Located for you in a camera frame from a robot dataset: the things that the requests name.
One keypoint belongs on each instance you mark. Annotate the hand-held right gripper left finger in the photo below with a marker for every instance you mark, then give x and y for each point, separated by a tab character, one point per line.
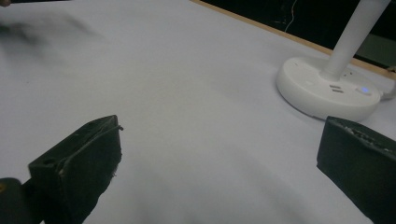
84	168

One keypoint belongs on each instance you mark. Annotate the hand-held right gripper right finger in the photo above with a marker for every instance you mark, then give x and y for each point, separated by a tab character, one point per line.
361	165

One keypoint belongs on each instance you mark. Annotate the white desk lamp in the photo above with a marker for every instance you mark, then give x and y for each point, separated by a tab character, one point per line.
323	90

